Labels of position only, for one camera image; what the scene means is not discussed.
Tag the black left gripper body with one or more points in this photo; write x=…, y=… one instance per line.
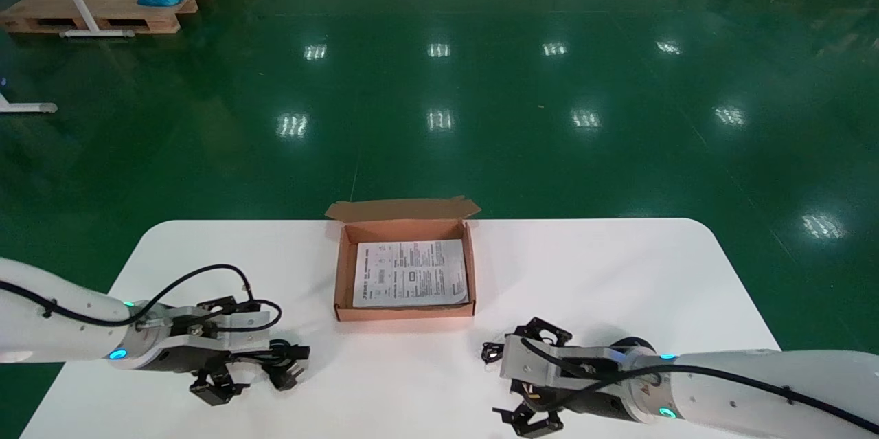
x=196, y=361

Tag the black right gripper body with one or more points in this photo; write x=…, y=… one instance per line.
x=590, y=403

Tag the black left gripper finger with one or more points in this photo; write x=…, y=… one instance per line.
x=230, y=305
x=220, y=387

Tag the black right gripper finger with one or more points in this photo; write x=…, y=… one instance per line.
x=539, y=328
x=529, y=422

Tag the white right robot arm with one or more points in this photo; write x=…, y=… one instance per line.
x=755, y=391

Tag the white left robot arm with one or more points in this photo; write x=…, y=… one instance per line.
x=55, y=336

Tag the brown cardboard storage box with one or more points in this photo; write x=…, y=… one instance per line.
x=405, y=314

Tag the printed white instruction sheet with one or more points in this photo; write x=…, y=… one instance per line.
x=412, y=274

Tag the white floor foot bar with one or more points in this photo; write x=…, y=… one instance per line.
x=27, y=108

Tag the large wooden pallet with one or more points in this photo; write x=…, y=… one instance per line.
x=103, y=3

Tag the gray left wrist camera mount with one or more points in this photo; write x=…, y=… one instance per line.
x=240, y=330

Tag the gray wrist camera mount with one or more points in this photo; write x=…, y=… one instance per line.
x=240, y=330
x=525, y=365

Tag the gray right wrist camera mount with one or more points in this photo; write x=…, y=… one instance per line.
x=525, y=365

